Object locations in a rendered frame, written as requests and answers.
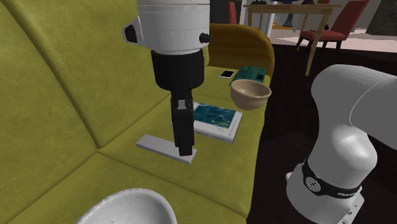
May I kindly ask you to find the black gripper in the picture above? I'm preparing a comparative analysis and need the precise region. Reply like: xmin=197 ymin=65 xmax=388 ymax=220
xmin=150 ymin=48 xmax=205 ymax=157

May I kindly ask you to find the ochre cushion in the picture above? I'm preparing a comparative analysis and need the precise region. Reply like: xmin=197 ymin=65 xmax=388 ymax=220
xmin=207 ymin=23 xmax=276 ymax=79

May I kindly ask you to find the white bowl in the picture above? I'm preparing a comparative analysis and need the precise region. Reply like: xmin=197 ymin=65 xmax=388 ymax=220
xmin=76 ymin=188 xmax=178 ymax=224

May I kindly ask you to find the olive green sofa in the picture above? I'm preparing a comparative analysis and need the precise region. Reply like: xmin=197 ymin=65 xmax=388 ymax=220
xmin=0 ymin=0 xmax=275 ymax=224

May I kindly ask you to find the beige bowl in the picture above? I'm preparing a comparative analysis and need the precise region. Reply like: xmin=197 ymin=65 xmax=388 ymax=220
xmin=230 ymin=79 xmax=272 ymax=111

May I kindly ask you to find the green book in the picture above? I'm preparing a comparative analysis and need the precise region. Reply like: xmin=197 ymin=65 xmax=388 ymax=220
xmin=228 ymin=66 xmax=267 ymax=86

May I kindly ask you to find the red chair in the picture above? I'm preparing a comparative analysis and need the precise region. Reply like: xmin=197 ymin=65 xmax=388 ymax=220
xmin=294 ymin=0 xmax=372 ymax=52
xmin=228 ymin=1 xmax=238 ymax=25

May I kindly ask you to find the grey flat rectangular bar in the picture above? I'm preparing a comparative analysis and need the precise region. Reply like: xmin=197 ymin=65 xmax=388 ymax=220
xmin=136 ymin=134 xmax=198 ymax=165

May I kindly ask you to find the white book with blue cover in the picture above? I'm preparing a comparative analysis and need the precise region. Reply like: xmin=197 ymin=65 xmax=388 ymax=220
xmin=171 ymin=101 xmax=244 ymax=144

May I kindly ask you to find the white phone with black screen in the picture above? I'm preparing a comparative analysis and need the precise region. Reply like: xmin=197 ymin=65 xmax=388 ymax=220
xmin=219 ymin=69 xmax=236 ymax=80

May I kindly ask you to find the wooden table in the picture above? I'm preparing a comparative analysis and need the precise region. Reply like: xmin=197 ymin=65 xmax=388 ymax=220
xmin=243 ymin=3 xmax=344 ymax=77

